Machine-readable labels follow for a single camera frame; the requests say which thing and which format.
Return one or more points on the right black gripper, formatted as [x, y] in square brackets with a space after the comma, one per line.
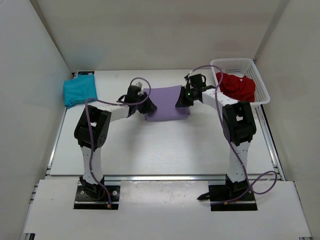
[183, 101]

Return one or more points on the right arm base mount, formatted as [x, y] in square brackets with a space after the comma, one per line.
[230, 197]

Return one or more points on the white plastic basket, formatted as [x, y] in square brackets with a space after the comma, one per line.
[240, 67]

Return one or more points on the teal t shirt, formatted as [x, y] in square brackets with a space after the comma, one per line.
[76, 91]

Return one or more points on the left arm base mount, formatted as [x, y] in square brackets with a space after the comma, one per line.
[94, 197]

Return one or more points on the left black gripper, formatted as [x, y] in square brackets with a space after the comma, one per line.
[149, 107]

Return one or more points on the red item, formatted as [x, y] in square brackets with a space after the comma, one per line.
[238, 88]

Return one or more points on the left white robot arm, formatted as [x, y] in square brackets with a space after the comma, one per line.
[93, 126]

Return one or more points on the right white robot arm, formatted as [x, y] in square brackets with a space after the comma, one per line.
[236, 119]

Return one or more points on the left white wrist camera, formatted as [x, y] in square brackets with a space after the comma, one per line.
[139, 86]

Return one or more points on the blue table label sticker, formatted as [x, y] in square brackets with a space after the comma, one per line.
[84, 73]

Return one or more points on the purple t shirt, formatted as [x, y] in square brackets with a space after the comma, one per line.
[165, 99]

